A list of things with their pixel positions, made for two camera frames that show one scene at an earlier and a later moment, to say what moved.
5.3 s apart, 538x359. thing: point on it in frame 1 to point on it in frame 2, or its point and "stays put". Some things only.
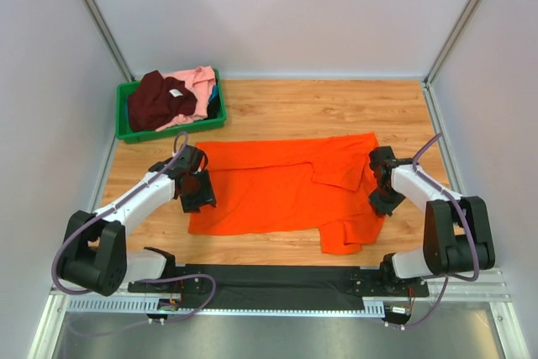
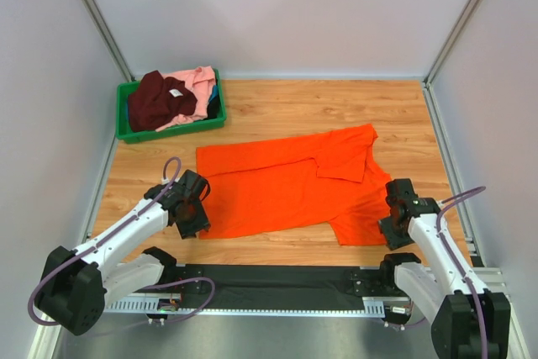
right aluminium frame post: (454, 34) stays put
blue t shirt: (214, 92) stays put
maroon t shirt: (156, 100) stays put
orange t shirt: (321, 184) stays put
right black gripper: (382, 201) to (392, 234)
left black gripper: (198, 198) to (193, 225)
